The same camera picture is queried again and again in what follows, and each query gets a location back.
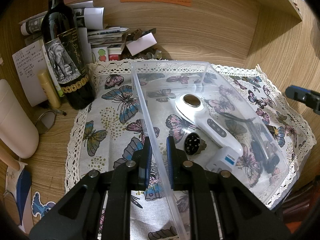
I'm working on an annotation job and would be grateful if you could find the clear plastic storage bin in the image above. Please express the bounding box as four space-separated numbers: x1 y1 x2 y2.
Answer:
131 60 291 240

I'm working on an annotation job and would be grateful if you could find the black round grinder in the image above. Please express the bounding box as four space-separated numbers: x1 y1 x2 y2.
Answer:
184 133 201 155

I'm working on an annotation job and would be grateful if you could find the white power adapter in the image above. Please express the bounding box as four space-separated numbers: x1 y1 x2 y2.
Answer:
205 147 239 173

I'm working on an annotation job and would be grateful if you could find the white handheld massager device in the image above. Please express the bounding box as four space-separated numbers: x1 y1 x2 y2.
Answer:
175 94 243 157

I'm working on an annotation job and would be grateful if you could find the butterfly print lace cloth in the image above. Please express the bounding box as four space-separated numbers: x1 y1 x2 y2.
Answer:
65 61 316 239

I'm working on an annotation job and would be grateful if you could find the yellow lip balm tube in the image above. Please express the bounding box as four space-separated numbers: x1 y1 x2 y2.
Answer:
37 69 61 109

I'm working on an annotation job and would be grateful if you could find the blue cartoon sticker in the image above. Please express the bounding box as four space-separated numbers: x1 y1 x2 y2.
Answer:
31 191 56 219

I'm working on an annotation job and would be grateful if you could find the small white cardboard box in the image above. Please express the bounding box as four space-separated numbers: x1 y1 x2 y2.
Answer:
126 33 157 56

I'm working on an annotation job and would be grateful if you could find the stack of booklets and papers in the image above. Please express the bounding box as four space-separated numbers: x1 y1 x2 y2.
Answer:
21 0 127 74

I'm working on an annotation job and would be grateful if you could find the cream cylindrical tumbler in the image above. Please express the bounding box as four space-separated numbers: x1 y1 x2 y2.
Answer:
1 79 39 159

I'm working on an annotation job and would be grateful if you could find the dark wine bottle elephant label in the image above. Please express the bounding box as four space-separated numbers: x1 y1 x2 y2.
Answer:
41 0 95 110

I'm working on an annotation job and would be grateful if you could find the white handwritten paper note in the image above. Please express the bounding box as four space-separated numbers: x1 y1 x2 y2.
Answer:
12 39 47 107

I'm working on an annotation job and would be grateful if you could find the round wire ring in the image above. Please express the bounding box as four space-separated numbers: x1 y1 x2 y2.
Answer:
34 109 57 135

